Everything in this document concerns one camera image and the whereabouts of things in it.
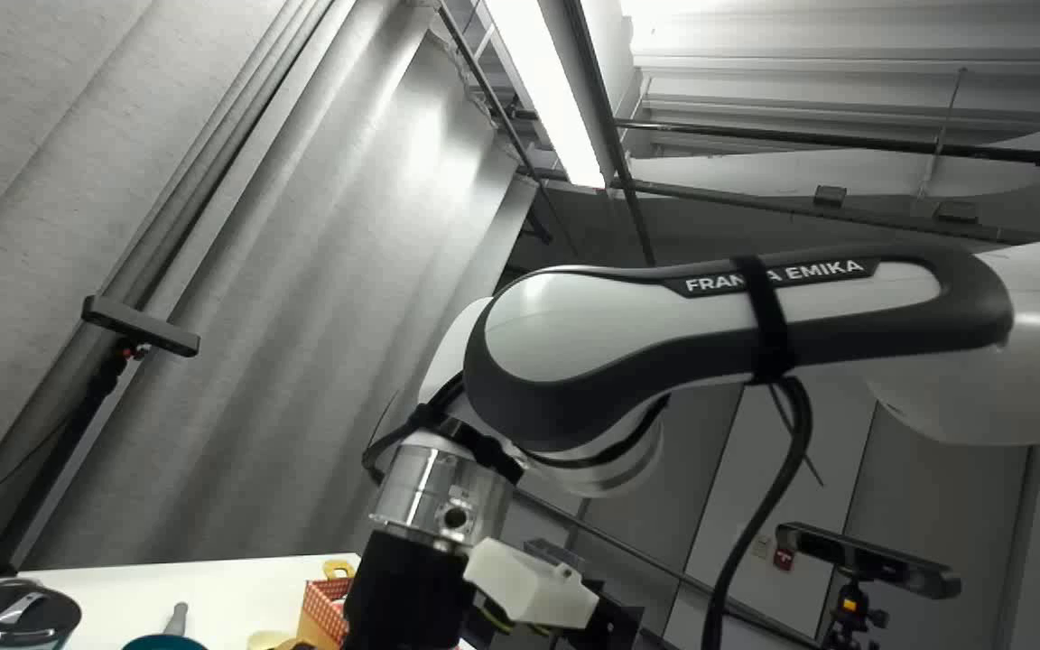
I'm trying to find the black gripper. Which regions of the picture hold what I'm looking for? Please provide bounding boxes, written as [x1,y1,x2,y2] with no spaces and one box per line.
[338,523,480,650]

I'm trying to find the orange box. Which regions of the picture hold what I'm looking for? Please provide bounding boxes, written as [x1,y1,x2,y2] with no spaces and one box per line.
[291,573,360,650]

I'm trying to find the teal pot with clear lid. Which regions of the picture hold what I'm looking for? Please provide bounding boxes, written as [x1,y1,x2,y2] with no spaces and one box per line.
[119,599,213,650]

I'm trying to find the teal pot with dark lid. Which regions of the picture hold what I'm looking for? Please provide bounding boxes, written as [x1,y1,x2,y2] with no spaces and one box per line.
[0,573,86,650]

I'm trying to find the ceiling light strip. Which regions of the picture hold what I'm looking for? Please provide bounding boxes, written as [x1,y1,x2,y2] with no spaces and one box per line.
[480,0,614,191]

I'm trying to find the black ceiling pipe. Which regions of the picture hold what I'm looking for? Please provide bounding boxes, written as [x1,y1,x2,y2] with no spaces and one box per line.
[614,96,1040,168]

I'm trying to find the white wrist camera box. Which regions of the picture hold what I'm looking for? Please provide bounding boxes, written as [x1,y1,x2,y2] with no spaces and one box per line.
[460,533,603,633]

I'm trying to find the black camera on stand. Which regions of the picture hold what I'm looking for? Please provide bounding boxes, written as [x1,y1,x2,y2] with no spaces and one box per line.
[0,291,207,584]

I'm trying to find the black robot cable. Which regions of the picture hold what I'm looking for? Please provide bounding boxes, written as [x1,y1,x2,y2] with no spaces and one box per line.
[697,372,815,650]

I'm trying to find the black camera on tripod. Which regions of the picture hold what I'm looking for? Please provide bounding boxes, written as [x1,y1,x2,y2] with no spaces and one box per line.
[770,521,966,650]

